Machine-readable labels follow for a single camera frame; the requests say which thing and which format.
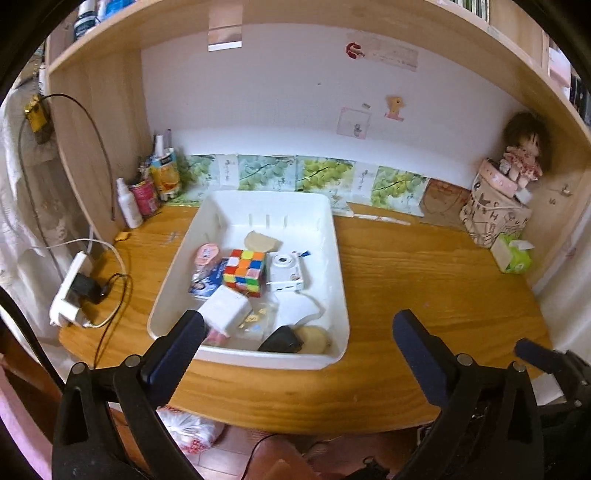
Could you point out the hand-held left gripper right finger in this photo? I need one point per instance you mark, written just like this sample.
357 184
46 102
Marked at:
420 360

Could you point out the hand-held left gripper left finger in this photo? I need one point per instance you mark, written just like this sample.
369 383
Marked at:
175 350

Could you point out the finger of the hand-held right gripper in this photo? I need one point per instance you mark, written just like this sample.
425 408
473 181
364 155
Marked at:
538 357

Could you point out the pink plastic bar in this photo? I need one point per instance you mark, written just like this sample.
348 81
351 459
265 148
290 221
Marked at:
214 337

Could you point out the white charger cube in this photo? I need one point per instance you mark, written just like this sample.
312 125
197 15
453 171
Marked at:
224 309

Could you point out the black small pouch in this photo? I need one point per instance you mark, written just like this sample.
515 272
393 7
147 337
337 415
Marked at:
279 340

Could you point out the multicolour puzzle cube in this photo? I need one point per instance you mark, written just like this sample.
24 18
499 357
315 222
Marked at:
244 272

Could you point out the tan round disc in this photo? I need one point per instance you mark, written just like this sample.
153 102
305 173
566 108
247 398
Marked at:
316 340

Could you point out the white toy camera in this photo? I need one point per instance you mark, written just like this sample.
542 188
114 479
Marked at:
285 272

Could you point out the tan sponge piece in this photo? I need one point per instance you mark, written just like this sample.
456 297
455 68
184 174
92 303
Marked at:
262 242

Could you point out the white plastic tray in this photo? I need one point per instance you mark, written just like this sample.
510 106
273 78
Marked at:
318 221

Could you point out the white plastic bag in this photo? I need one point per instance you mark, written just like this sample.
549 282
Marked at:
191 429

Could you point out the green tissue pack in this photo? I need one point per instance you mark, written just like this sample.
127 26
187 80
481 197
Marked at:
512 256

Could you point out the black plug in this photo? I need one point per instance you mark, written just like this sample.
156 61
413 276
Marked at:
90 290

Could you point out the white power strip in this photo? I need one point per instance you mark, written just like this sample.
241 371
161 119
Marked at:
64 295

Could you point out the small yellow scrap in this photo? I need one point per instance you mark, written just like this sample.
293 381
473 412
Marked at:
122 236

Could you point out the printed canvas bag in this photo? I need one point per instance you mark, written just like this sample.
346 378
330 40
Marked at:
494 221

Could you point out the white spray bottle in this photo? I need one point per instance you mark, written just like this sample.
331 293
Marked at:
129 207

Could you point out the pink can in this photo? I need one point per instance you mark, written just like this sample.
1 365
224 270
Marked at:
144 198

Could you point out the brown printed cardboard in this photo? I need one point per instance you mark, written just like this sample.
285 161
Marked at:
445 205

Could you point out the orange print carton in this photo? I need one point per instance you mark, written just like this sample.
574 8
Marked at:
165 177

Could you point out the pink cloth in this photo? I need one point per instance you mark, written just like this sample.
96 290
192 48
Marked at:
18 424

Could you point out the white lace curtain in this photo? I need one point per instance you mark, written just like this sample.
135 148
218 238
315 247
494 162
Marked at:
27 207

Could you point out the white nozzle tube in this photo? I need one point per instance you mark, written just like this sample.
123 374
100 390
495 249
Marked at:
159 145

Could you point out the row of grape print sheets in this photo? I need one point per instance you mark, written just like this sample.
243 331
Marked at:
318 177

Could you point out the brown haired doll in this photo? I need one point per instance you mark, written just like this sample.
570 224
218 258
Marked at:
524 147

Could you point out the wooden shelf unit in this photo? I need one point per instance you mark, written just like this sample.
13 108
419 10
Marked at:
92 138

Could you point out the yellow black device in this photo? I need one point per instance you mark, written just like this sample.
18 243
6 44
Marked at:
37 115

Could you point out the clear plastic holder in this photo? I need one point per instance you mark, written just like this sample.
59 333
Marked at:
225 27

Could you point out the dark bottle with white cap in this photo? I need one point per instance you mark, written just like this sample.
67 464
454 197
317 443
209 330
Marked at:
87 21

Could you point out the pink translucent wall note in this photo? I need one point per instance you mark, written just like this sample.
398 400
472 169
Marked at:
353 123

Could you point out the yellow figure wall sticker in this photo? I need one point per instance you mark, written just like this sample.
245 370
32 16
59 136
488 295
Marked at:
395 108

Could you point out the paper strip wall note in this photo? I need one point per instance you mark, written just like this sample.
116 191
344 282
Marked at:
392 56

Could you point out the red figure wall sticker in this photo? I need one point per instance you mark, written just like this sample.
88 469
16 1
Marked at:
354 50

